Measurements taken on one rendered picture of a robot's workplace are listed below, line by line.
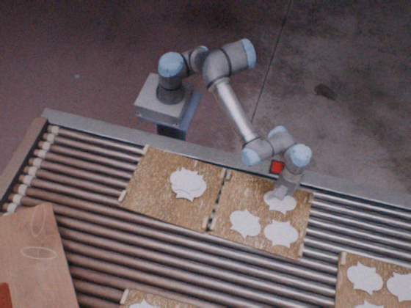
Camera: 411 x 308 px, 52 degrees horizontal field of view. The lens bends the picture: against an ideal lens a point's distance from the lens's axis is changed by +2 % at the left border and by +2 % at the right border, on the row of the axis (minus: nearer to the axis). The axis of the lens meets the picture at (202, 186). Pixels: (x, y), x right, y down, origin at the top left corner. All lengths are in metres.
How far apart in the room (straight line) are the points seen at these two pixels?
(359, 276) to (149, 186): 0.99
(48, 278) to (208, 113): 2.09
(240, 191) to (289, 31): 2.48
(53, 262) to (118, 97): 2.04
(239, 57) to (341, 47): 2.51
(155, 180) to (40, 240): 0.56
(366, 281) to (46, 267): 1.28
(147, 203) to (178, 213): 0.15
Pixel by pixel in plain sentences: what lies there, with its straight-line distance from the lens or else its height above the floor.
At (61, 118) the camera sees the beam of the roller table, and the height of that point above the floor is 0.92.
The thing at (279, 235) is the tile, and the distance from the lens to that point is 1.87.
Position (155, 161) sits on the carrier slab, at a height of 0.94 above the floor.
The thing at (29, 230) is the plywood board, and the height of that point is 1.04.
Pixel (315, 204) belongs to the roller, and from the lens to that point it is 2.02.
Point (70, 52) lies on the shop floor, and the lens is 3.94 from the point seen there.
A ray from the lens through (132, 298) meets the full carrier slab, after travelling 1.75.
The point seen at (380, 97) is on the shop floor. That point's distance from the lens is 3.88.
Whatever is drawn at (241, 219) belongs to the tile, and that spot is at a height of 0.94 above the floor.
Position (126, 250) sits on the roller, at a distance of 1.84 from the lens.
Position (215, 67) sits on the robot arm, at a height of 1.44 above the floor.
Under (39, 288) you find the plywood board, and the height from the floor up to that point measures 1.04.
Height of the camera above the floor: 2.62
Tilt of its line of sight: 60 degrees down
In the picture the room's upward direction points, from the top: 6 degrees clockwise
